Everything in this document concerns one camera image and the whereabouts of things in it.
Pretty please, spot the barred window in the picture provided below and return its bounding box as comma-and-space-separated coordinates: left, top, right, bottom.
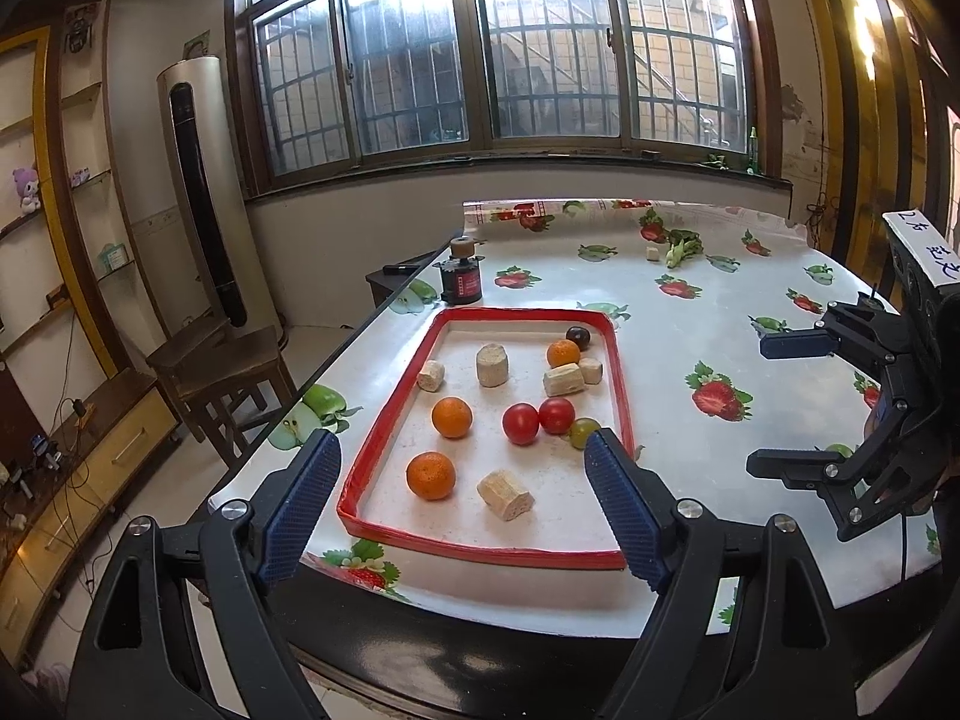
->
225, 0, 785, 200

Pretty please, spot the wooden wall shelf unit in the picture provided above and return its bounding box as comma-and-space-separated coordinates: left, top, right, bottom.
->
0, 0, 181, 383

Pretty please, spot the wooden stool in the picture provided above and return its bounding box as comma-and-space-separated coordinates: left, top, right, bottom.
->
146, 315, 297, 466

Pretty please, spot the dark side table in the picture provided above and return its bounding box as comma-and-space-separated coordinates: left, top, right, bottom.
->
366, 244, 451, 308

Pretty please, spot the rectangular bread chunk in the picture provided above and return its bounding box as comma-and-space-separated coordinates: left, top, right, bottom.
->
543, 364, 584, 398

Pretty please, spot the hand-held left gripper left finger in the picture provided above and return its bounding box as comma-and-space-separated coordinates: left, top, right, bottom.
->
66, 427, 344, 720

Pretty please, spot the red tomato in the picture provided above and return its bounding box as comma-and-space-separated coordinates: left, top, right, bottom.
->
538, 397, 577, 436
502, 403, 541, 446

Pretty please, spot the wooden television cabinet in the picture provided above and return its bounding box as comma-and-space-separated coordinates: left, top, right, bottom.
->
0, 367, 181, 668

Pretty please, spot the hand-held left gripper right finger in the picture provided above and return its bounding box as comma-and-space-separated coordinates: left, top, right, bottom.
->
583, 427, 860, 720

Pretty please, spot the white tower air conditioner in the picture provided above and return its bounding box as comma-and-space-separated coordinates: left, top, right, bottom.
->
156, 55, 282, 331

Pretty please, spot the black motor with red label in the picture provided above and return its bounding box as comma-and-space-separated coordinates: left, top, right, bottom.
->
439, 255, 485, 307

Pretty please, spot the green bok choy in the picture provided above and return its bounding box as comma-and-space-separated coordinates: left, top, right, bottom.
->
664, 229, 706, 269

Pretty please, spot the red rimmed white tray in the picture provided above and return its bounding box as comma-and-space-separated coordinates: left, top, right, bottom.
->
335, 306, 635, 571

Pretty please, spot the purple plush toy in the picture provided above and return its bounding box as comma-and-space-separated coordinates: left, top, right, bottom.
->
11, 165, 42, 215

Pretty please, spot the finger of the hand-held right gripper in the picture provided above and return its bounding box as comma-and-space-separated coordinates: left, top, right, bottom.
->
746, 396, 932, 543
757, 297, 914, 392

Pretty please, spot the large cylindrical bread piece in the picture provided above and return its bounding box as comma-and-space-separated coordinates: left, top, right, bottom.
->
477, 470, 533, 522

